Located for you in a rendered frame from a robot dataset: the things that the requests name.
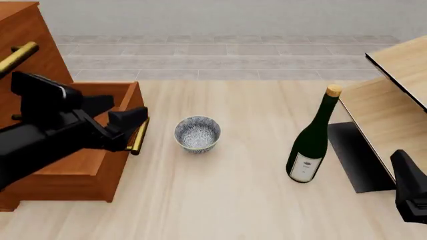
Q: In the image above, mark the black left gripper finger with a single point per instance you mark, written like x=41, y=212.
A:
x=130, y=118
x=98, y=105

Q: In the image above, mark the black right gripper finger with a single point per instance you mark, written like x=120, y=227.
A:
x=408, y=170

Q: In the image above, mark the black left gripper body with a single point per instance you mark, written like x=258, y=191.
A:
x=96, y=136

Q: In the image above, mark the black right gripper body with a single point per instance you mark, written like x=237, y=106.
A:
x=412, y=210

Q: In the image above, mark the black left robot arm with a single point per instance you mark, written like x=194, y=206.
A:
x=30, y=150

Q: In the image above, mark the wooden cabinet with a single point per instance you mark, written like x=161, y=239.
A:
x=30, y=27

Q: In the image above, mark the wooden drawer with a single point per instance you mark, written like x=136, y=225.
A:
x=80, y=175

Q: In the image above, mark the pale wood rack, black base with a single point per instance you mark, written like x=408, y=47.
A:
x=380, y=107

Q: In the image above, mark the dark green wine bottle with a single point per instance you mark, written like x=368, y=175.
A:
x=305, y=155

